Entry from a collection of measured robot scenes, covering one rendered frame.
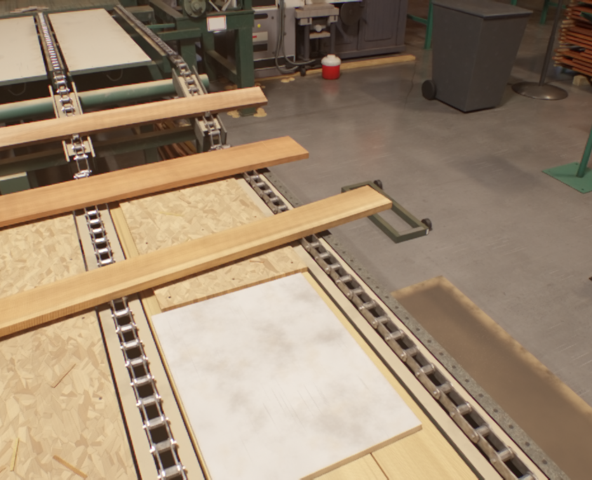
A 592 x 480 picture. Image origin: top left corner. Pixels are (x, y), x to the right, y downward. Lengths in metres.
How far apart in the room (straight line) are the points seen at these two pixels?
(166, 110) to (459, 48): 3.38
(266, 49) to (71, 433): 5.28
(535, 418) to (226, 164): 1.65
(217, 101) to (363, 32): 4.60
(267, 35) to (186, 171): 4.10
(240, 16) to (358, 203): 3.29
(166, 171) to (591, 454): 2.01
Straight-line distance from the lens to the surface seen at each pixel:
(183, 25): 4.79
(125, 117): 2.61
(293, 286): 1.55
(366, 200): 1.90
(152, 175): 2.13
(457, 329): 2.72
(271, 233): 1.70
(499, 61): 5.46
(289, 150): 2.27
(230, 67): 5.47
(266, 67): 6.18
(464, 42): 5.31
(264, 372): 1.31
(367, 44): 7.19
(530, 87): 6.45
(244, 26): 4.96
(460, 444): 1.25
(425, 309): 2.79
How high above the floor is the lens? 1.81
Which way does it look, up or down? 34 degrees down
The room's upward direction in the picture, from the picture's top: straight up
